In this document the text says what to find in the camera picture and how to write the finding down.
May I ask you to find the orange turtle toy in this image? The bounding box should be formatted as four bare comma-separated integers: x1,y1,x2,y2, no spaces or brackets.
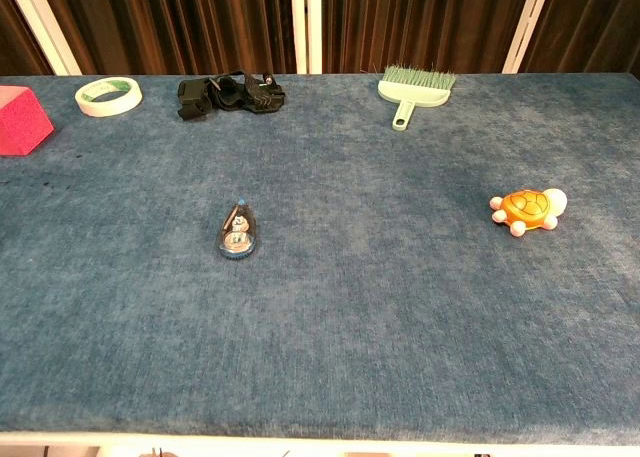
489,187,569,237

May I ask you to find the transparent correction tape dispenser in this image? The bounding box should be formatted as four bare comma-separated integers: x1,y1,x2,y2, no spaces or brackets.
216,197,259,263

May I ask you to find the blue table cloth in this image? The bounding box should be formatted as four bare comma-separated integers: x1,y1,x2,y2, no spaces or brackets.
0,72,640,447

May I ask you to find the green dustpan brush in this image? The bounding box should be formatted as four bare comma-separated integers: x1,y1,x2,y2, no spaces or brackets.
377,64,457,131

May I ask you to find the dark brown curtain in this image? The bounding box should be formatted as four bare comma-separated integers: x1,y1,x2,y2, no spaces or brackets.
0,0,640,77

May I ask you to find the white tape roll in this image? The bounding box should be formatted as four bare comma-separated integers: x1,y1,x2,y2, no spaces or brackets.
74,76,144,118

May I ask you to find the pink foam block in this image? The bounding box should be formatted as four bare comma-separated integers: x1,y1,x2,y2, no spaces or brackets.
0,85,55,157

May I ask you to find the white centre frame post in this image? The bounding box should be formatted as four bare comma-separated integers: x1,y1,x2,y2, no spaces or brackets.
290,0,324,75

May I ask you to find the white slotted frame post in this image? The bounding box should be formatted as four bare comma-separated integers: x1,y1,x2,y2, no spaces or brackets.
501,0,555,75

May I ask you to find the white slanted frame post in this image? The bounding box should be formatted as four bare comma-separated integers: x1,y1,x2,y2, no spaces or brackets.
2,0,83,76

